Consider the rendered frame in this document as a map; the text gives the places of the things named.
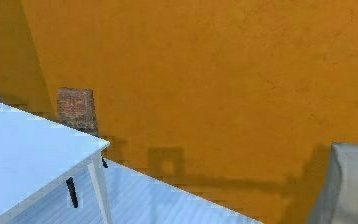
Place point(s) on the white table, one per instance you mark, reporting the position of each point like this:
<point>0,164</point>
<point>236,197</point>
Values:
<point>30,153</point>

